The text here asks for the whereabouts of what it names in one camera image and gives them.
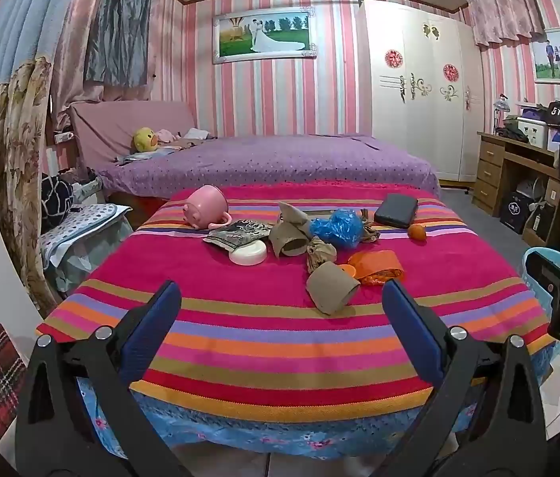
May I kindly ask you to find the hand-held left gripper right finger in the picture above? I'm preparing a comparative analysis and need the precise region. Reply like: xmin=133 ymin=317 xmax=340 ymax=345
xmin=382 ymin=278 xmax=549 ymax=477

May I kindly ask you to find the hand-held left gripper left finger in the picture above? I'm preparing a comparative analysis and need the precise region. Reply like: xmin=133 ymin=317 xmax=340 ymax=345
xmin=14 ymin=279 xmax=191 ymax=477

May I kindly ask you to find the light blue plastic basket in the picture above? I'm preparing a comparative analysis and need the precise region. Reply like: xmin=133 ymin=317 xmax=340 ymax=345
xmin=523 ymin=246 xmax=560 ymax=319

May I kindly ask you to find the large brown cardboard tube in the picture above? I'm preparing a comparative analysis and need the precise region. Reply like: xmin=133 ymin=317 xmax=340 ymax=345
xmin=306 ymin=260 xmax=362 ymax=315

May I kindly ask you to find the blue plastic bag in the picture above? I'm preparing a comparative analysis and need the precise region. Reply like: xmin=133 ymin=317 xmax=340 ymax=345
xmin=309 ymin=207 xmax=366 ymax=250

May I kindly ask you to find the orange plastic wrapper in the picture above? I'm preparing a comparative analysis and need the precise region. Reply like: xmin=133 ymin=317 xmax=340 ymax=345
xmin=342 ymin=250 xmax=405 ymax=286

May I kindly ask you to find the black wallet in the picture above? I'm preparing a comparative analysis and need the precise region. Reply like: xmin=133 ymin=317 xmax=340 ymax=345
xmin=373 ymin=194 xmax=419 ymax=229

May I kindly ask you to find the wooden desk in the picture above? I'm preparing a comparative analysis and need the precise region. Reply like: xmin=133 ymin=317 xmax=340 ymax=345
xmin=474 ymin=130 xmax=560 ymax=232

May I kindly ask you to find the white round lid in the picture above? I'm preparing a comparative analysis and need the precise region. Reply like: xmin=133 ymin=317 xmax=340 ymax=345
xmin=229 ymin=240 xmax=268 ymax=266

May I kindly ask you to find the black patterned snack packet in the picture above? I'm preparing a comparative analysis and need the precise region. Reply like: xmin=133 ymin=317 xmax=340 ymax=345
xmin=203 ymin=219 xmax=273 ymax=252

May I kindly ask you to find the polka dot cushion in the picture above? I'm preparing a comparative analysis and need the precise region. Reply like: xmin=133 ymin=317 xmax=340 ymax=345
xmin=39 ymin=204 xmax=132 ymax=269

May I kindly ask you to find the pink cup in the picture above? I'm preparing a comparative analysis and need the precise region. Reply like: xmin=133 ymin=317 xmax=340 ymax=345
xmin=183 ymin=185 xmax=233 ymax=232

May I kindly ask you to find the white storage box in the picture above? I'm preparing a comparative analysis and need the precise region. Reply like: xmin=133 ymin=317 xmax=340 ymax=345
xmin=516 ymin=116 xmax=552 ymax=149

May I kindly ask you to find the dark clothes pile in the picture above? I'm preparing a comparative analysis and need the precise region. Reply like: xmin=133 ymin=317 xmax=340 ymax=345
xmin=496 ymin=119 xmax=529 ymax=143

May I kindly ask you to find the tan phone case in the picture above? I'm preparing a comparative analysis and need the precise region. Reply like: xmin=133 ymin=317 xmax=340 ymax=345
xmin=307 ymin=205 xmax=368 ymax=214

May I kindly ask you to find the blue floral cloth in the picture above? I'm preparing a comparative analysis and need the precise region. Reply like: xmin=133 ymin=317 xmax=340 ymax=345
xmin=76 ymin=353 xmax=554 ymax=460

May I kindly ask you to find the torn brown cardboard tube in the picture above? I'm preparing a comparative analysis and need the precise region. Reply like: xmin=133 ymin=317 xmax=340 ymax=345
xmin=268 ymin=221 xmax=313 ymax=259

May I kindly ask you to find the black and white patterned bag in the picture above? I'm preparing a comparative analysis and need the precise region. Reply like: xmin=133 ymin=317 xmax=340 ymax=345
xmin=41 ymin=173 xmax=76 ymax=229

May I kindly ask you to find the desk lamp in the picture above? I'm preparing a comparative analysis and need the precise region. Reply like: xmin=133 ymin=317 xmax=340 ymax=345
xmin=493 ymin=94 xmax=509 ymax=135

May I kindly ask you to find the yellow duck plush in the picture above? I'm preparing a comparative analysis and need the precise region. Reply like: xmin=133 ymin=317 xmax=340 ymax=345
xmin=131 ymin=128 xmax=158 ymax=154

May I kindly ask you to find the white wardrobe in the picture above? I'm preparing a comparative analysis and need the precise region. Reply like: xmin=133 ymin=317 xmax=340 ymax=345
xmin=357 ymin=0 xmax=484 ymax=184

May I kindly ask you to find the purple dotted bedspread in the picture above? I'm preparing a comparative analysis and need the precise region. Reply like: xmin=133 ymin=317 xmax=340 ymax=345
xmin=96 ymin=134 xmax=442 ymax=200

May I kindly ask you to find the pink bed headboard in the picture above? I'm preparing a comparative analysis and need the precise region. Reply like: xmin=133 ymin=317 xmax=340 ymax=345
xmin=68 ymin=100 xmax=197 ymax=170

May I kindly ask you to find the small framed couple photo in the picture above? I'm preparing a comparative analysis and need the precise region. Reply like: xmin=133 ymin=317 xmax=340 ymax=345
xmin=529 ymin=27 xmax=560 ymax=83

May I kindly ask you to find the pink patterned short curtain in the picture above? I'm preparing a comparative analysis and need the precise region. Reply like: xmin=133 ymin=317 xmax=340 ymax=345
xmin=466 ymin=0 xmax=544 ymax=48

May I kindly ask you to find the grey hanging cloth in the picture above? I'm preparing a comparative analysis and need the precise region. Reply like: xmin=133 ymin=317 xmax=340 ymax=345
xmin=84 ymin=0 xmax=154 ymax=87

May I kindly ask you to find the framed wedding photo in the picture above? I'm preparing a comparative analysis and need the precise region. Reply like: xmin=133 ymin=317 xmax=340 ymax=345
xmin=212 ymin=6 xmax=318 ymax=64

